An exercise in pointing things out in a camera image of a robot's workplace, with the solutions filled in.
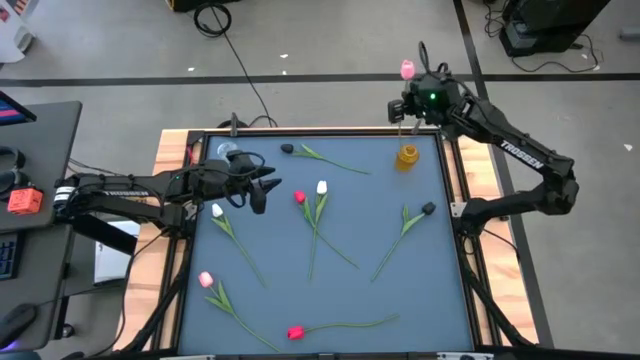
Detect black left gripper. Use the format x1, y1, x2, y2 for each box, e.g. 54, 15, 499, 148
198, 149, 283, 207

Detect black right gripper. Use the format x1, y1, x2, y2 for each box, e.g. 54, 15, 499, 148
402, 74, 431, 137

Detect black artificial tulip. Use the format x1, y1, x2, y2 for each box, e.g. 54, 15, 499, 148
370, 201, 437, 283
279, 142, 372, 177

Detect red artificial tulip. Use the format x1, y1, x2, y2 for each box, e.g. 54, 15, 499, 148
293, 190, 360, 270
286, 313, 401, 342

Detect white artificial tulip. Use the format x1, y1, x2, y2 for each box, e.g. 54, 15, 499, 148
307, 180, 329, 281
210, 202, 268, 289

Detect pink artificial tulip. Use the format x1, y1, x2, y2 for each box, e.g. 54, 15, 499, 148
397, 59, 417, 151
198, 271, 282, 353

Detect yellow glass vase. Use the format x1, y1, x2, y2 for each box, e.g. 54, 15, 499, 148
395, 143, 421, 173

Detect clear glass vase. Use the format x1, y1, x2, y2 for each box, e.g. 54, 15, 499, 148
216, 141, 239, 162

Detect black equipment case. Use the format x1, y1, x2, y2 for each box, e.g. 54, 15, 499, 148
498, 0, 612, 58

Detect white paper box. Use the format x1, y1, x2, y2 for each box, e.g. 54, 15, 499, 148
93, 219, 142, 287

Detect black floor equipment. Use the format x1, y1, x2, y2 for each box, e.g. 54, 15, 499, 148
166, 0, 242, 14

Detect black desk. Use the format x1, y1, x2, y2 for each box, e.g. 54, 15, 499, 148
0, 99, 84, 234
0, 222, 77, 351

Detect orange box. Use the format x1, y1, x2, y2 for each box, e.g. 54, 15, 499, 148
6, 187, 45, 217

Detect black headphones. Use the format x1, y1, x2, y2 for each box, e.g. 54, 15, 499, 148
0, 145, 28, 202

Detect computer monitor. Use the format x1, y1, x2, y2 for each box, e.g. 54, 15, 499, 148
0, 89, 38, 128

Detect black keyboard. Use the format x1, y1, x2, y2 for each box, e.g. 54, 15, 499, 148
0, 232, 22, 282

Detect black computer mouse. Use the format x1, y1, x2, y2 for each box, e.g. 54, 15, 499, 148
0, 303, 39, 347

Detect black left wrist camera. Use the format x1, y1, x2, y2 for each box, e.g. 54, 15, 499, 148
249, 184, 270, 216

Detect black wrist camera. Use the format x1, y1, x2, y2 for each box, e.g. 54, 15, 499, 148
387, 98, 406, 125
249, 184, 270, 216

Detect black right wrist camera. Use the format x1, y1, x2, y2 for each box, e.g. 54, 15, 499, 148
387, 98, 406, 125

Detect coiled black cable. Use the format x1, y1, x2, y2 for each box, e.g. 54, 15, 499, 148
192, 1, 279, 129

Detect thick black cable conduit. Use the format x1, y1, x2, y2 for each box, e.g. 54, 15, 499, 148
121, 234, 194, 354
459, 234, 534, 349

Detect thin black floor cable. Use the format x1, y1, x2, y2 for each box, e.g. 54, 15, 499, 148
482, 0, 602, 74

